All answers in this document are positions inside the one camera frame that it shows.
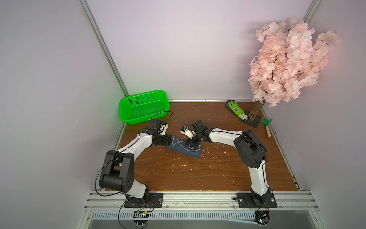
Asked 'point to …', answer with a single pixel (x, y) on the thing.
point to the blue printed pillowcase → (179, 144)
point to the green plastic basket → (142, 107)
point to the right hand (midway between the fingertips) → (188, 137)
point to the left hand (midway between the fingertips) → (169, 139)
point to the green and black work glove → (233, 106)
